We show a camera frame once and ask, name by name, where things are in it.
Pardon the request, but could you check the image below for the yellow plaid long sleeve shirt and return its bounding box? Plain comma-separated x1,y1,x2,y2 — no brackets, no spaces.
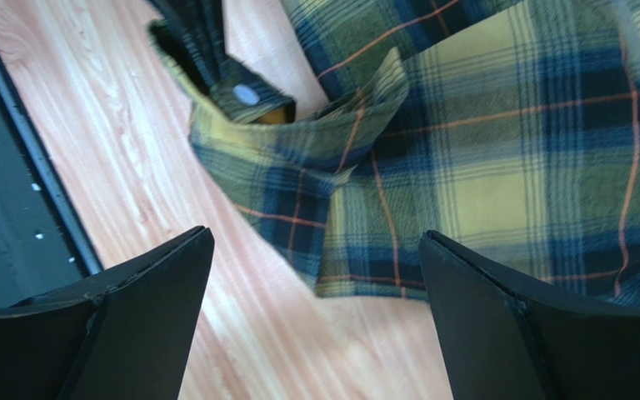
148,1,640,308

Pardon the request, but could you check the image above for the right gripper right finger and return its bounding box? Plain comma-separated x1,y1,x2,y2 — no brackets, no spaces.
418,231,640,399

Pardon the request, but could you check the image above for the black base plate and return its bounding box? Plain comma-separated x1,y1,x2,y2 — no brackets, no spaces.
0,57,103,308

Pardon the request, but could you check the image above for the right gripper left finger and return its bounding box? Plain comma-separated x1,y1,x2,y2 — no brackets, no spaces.
0,227,215,399

